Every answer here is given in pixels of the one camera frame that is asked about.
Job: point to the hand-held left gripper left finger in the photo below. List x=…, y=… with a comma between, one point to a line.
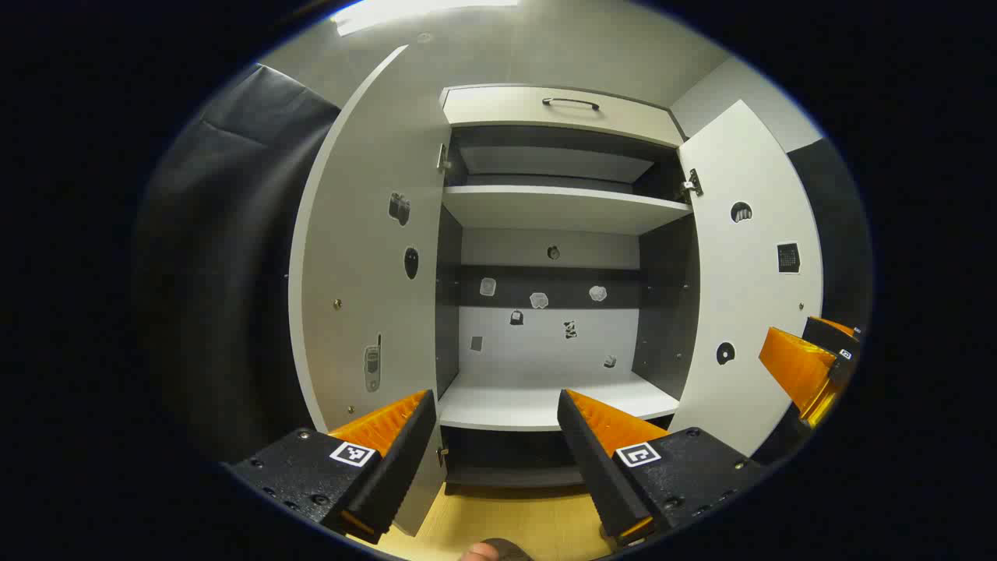
x=405, y=460

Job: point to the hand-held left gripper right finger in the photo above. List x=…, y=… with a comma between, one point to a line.
x=592, y=460

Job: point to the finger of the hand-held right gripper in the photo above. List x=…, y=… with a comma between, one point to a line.
x=829, y=333
x=798, y=366

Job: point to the white cabinet door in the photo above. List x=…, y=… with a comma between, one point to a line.
x=752, y=296
x=366, y=273

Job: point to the brown fuzzy shoe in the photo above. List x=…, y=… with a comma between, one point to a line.
x=514, y=552

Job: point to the white shoe cabinet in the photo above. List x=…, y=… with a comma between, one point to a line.
x=545, y=210

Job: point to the metal door hinge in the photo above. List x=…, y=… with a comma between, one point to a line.
x=442, y=456
x=442, y=160
x=691, y=185

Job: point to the white cabinet drawer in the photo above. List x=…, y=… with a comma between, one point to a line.
x=498, y=109

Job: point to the black backdrop cloth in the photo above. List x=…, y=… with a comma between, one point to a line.
x=226, y=257
x=841, y=234

